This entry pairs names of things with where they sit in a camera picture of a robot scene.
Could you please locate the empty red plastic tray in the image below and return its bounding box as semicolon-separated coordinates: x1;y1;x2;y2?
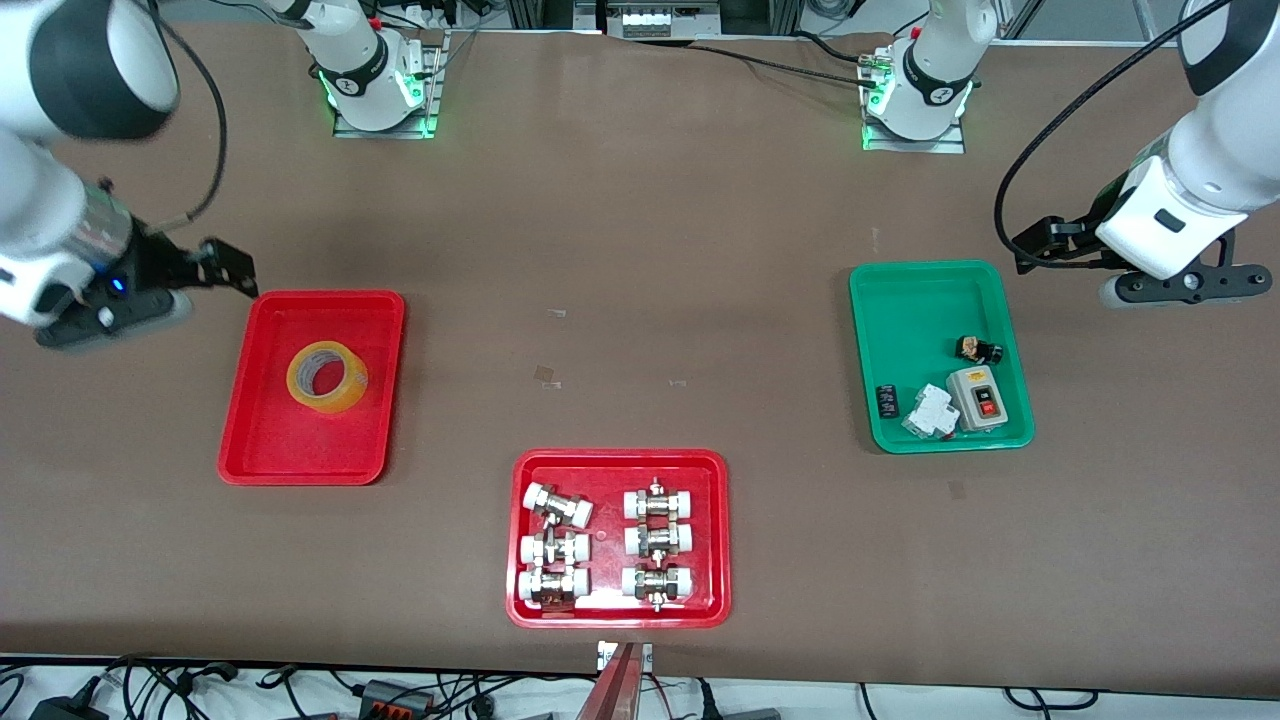
218;290;406;487

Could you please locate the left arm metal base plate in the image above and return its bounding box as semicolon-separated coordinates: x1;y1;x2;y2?
862;45;967;154

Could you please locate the black cable on table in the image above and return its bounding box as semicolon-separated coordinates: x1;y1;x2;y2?
690;40;883;86

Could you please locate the grey push button switch box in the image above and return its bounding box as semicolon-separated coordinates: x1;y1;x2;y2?
946;366;1011;433

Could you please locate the yellow clear tape roll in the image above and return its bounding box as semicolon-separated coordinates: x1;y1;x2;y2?
287;341;369;413

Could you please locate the black red power box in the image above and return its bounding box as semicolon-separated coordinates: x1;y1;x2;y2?
360;680;433;717

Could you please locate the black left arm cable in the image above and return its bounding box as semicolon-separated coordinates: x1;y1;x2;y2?
994;0;1233;271

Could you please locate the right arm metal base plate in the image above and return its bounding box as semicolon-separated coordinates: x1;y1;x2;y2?
333;30;447;139

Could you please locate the white circuit breaker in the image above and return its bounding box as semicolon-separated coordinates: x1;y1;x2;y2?
901;384;961;441

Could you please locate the black power adapter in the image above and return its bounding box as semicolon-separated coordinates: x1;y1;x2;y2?
30;690;106;720

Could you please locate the green plastic tray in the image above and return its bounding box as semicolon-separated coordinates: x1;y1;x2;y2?
849;260;1035;455

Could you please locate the red aluminium bar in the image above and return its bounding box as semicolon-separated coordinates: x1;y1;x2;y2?
575;642;641;720

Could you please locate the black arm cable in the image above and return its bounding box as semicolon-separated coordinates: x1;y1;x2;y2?
994;0;1233;271
140;0;229;236

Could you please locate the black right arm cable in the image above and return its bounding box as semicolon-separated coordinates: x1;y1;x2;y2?
140;0;229;236

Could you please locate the white metal pipe fitting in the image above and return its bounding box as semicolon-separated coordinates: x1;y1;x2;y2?
621;564;695;612
517;566;591;610
623;478;696;522
523;482;594;529
519;530;591;568
624;522;694;558

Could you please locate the red tray holding fittings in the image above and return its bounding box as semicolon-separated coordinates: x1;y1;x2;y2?
505;448;732;629

